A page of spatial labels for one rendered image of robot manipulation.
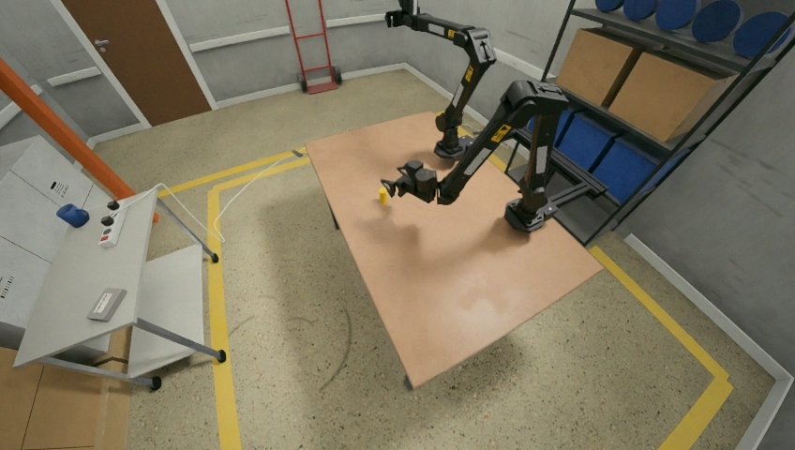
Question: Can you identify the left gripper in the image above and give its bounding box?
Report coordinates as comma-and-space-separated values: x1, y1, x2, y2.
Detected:
381, 167, 416, 198

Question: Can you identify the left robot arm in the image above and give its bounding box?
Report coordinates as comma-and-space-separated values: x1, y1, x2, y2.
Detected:
403, 80, 569, 228

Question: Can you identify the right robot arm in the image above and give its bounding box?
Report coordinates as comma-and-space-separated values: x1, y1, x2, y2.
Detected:
396, 0, 497, 156

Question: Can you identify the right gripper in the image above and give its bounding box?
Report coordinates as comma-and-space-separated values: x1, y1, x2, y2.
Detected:
384, 10, 406, 28

